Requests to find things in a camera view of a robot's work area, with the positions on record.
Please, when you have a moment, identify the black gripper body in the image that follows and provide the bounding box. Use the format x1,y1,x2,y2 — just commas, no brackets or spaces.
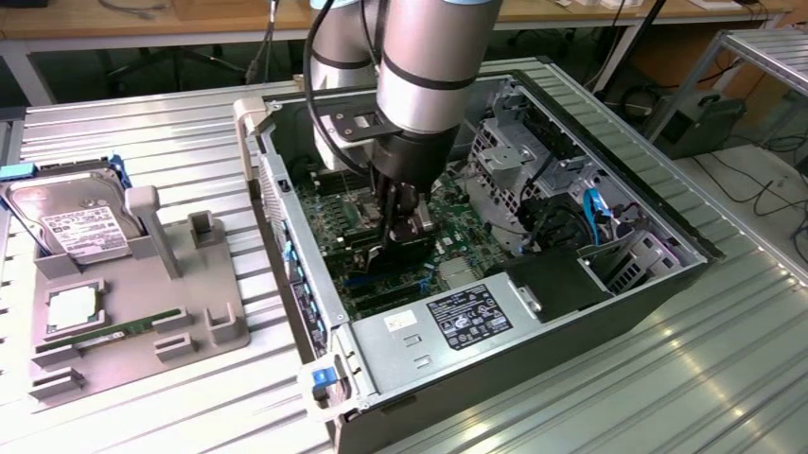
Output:
368,125,458,191

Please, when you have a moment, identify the green motherboard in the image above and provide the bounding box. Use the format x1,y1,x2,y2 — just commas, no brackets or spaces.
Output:
295,155,524,323

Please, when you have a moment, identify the silver chipset heat sink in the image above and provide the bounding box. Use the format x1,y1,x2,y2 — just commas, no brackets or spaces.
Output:
438,259,484,290

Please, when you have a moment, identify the metal disk bay cage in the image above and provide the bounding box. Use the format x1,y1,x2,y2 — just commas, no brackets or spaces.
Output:
464,116,609,248

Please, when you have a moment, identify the blue expansion slot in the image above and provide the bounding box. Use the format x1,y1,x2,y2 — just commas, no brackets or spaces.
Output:
341,271,387,290

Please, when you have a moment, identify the black plastic shroud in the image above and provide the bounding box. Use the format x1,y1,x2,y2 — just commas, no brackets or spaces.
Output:
502,247,614,323

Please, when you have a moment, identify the silver power supply unit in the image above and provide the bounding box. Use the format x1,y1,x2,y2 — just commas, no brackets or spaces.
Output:
348,270,551,396

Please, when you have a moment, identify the open black PC case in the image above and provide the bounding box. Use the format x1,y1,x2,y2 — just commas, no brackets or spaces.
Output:
232,68,727,454

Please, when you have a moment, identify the grey parts rack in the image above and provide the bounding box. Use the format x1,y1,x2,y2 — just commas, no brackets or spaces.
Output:
21,185,253,411

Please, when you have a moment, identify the wooden desk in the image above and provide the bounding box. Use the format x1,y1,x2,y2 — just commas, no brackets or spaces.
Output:
0,0,792,44

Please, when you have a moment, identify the black box on floor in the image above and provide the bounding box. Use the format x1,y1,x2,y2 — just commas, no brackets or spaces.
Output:
654,93,747,161

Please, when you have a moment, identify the green RAM stick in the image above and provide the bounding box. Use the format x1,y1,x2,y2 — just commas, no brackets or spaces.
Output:
34,307,183,355

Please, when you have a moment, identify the silver CPU chip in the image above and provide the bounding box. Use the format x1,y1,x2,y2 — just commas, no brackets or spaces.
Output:
46,286,105,332

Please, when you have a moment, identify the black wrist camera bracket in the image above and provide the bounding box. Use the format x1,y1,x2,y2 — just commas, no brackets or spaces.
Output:
316,107,388,142

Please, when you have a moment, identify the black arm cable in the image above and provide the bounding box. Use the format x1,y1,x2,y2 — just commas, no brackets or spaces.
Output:
303,0,378,179

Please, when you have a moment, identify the blue wire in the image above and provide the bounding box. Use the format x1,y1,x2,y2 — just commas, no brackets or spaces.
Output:
582,187,609,248

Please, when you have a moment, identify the hanging black cable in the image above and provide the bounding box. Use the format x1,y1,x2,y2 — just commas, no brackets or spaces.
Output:
249,0,280,85

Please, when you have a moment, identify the hard disk with blue bracket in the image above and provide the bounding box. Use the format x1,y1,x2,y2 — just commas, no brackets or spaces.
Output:
0,151,144,267

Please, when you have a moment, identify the black cable on white table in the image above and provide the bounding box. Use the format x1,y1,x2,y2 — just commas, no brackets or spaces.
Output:
691,135,808,248

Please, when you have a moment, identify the metal frame table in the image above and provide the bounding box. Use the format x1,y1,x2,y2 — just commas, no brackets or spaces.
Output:
642,28,808,146

